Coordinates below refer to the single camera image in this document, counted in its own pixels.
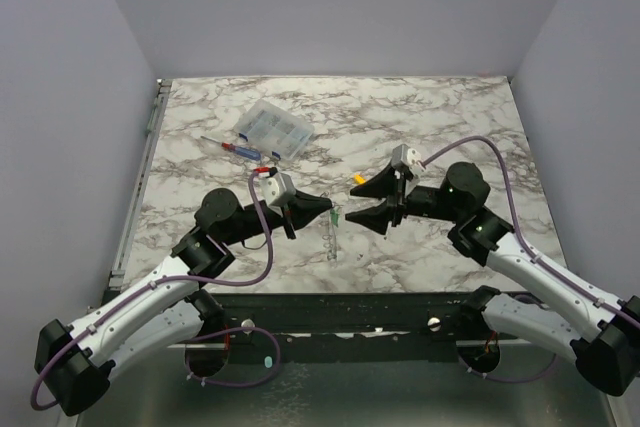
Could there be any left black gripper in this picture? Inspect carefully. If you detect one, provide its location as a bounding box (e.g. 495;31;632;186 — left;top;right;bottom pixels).
223;189;333;247

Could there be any green capped key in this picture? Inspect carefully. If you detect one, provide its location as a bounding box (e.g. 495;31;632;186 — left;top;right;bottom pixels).
329;206;341;228

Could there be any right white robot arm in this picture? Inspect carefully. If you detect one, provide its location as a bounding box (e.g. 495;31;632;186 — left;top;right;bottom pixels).
345;162;639;396

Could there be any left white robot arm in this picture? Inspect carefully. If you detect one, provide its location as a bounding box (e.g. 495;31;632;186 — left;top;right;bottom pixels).
35;180;332;416

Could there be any blue red screwdriver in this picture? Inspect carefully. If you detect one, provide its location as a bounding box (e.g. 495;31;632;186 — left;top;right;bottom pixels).
201;136;262;161

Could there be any clear plastic parts box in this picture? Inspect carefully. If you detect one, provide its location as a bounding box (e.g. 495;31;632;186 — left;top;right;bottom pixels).
233;99;314;161

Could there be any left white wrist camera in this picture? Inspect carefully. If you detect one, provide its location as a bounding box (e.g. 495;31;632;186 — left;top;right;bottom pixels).
259;172;296;208

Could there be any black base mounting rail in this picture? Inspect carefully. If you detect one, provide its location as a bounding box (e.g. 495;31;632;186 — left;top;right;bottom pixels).
185;288;494;375

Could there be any left aluminium side rail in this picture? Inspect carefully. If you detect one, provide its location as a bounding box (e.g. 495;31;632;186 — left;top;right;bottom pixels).
106;79;173;292

